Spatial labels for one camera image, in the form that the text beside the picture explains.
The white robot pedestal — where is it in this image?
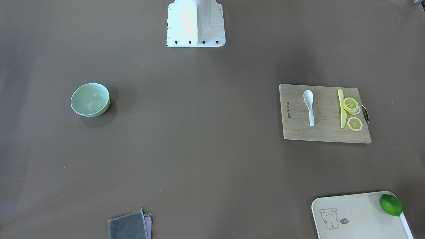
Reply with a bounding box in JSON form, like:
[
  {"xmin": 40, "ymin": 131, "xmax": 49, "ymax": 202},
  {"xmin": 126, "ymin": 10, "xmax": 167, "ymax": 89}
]
[{"xmin": 166, "ymin": 0, "xmax": 226, "ymax": 47}]

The bamboo cutting board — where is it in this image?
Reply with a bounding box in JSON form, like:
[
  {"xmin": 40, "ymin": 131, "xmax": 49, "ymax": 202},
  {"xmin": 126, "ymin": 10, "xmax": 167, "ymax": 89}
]
[{"xmin": 279, "ymin": 84, "xmax": 371, "ymax": 144}]

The grey folded cloth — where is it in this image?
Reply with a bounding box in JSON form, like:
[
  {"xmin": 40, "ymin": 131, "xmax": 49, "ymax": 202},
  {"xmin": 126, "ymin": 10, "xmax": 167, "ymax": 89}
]
[{"xmin": 108, "ymin": 208, "xmax": 152, "ymax": 239}]

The cream rabbit tray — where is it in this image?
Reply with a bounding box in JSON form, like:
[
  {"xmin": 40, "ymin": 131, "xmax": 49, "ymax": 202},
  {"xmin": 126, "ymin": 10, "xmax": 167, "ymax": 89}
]
[{"xmin": 311, "ymin": 191, "xmax": 413, "ymax": 239}]

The stacked lemon slice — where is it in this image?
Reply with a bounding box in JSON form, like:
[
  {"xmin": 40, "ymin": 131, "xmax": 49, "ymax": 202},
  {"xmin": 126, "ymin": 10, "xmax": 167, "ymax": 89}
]
[{"xmin": 342, "ymin": 97, "xmax": 361, "ymax": 115}]

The green lime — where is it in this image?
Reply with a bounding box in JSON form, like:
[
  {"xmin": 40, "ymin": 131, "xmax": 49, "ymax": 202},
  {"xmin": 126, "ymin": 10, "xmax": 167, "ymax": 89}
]
[{"xmin": 379, "ymin": 194, "xmax": 403, "ymax": 217}]

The light green bowl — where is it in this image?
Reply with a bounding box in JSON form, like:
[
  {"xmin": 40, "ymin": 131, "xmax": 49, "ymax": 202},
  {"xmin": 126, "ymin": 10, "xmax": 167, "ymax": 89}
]
[{"xmin": 70, "ymin": 83, "xmax": 110, "ymax": 118}]

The lemon slice near handle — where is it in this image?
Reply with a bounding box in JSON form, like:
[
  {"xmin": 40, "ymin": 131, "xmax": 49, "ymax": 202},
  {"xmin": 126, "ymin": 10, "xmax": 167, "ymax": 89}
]
[{"xmin": 347, "ymin": 117, "xmax": 363, "ymax": 131}]

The yellow plastic knife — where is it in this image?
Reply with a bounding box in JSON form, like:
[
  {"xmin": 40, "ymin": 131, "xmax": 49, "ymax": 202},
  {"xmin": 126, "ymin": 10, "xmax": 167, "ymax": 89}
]
[{"xmin": 337, "ymin": 89, "xmax": 347, "ymax": 128}]

